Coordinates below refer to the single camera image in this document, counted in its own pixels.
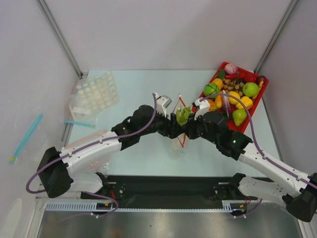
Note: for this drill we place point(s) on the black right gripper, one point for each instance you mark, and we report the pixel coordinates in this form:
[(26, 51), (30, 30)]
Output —
[(192, 127)]

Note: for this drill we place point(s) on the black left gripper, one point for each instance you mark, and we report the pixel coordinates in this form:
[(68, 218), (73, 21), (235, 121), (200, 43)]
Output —
[(170, 128)]

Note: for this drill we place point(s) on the toy green onion leek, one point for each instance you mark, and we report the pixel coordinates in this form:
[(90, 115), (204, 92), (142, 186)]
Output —
[(182, 115)]

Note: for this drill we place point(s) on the clear bag with orange zipper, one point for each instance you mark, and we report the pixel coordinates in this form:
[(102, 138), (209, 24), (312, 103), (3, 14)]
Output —
[(178, 144)]

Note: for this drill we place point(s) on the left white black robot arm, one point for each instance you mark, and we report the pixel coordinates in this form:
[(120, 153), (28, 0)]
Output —
[(54, 174)]

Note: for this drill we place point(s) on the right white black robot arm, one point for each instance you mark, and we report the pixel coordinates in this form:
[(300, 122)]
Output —
[(293, 189)]

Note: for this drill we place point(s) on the bag of white round stickers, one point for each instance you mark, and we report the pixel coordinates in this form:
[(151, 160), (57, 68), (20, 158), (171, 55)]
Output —
[(94, 95)]

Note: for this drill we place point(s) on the clear bag teal zipper table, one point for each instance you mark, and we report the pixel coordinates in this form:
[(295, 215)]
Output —
[(79, 123)]

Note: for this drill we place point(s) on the clear bag with teal zipper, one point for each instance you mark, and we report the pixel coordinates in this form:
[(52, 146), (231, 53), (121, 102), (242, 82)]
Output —
[(25, 136)]

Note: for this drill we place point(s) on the green toy pear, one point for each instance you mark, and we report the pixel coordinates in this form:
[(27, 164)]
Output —
[(239, 116)]

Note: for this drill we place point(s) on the yellow toy lemon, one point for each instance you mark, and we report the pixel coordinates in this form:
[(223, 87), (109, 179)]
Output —
[(233, 98)]

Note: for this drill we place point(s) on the green toy watermelon ball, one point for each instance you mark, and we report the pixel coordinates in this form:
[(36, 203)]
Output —
[(210, 89)]

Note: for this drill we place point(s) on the red plastic tray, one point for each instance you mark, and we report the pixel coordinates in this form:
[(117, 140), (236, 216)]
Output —
[(216, 100)]

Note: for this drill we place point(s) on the yellow toy bell pepper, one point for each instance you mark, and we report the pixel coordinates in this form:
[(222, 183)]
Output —
[(246, 101)]

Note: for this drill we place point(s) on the orange toy fruit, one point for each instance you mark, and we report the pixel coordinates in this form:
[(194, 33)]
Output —
[(218, 82)]

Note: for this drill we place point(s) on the brown toy mushrooms cluster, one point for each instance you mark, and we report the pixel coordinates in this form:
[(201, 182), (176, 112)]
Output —
[(233, 85)]

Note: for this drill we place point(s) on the green toy apple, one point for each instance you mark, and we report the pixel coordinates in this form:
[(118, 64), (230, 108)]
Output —
[(250, 89)]

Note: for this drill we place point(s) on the red toy chili pepper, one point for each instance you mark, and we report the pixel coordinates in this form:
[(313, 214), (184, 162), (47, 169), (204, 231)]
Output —
[(236, 76)]

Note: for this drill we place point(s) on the pink toy onion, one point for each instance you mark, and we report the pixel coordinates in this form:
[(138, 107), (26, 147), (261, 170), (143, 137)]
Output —
[(230, 68)]

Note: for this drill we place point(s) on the dark red toy fruit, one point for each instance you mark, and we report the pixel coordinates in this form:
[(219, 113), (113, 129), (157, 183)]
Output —
[(261, 79)]

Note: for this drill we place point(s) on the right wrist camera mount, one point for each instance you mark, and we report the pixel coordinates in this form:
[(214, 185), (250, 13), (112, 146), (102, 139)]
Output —
[(200, 107)]

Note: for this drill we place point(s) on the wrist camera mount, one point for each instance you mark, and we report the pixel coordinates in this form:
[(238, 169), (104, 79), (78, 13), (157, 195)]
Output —
[(200, 107), (161, 104)]

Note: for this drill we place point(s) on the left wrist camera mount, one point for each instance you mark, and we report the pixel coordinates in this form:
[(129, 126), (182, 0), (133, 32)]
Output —
[(161, 104)]

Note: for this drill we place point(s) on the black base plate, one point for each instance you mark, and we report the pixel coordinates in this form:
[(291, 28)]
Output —
[(153, 192)]

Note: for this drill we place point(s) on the white slotted cable duct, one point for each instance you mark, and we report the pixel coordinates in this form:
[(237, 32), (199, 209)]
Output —
[(80, 206)]

